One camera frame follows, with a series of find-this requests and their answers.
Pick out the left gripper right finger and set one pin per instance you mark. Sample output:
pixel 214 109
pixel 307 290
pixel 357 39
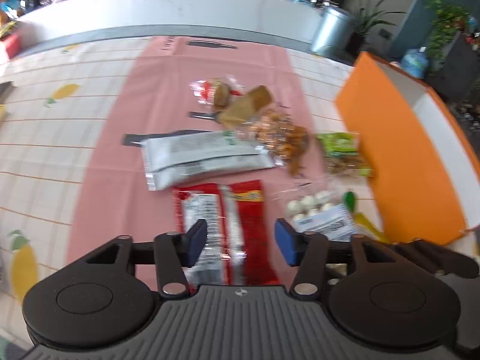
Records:
pixel 307 252

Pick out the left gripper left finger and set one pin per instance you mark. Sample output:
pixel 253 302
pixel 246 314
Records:
pixel 173 252

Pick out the white yogurt ball packet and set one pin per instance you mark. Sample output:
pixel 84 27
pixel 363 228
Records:
pixel 317 208

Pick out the red snack packet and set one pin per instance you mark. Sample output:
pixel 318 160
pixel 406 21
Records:
pixel 236 251

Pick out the silver white snack bag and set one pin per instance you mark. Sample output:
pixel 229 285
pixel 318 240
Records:
pixel 174 160

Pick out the green raisin snack packet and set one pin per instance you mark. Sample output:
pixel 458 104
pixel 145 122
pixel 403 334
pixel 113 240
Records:
pixel 341 154

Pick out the mixed nuts kraft bag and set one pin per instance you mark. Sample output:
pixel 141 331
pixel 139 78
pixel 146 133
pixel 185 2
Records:
pixel 256 118

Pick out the small clear pastry packet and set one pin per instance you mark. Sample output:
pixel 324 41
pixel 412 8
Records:
pixel 217 93

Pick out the orange cardboard box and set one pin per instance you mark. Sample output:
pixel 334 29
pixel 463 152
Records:
pixel 425 172

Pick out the pink bottle print mat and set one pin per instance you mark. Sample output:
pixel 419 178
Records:
pixel 114 198

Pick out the silver trash can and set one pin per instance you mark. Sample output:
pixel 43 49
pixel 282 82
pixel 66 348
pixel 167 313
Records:
pixel 333 32

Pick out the blue water jug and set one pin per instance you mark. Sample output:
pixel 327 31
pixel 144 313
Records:
pixel 415 62

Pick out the green potted plant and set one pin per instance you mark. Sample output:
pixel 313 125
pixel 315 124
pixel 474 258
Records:
pixel 367 15

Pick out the white marble tv cabinet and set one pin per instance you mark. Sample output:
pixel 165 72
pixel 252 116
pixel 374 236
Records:
pixel 281 23

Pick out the small red storage box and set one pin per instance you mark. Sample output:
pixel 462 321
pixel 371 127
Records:
pixel 10 46

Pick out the trailing ivy plant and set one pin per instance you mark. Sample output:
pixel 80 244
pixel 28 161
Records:
pixel 449 20

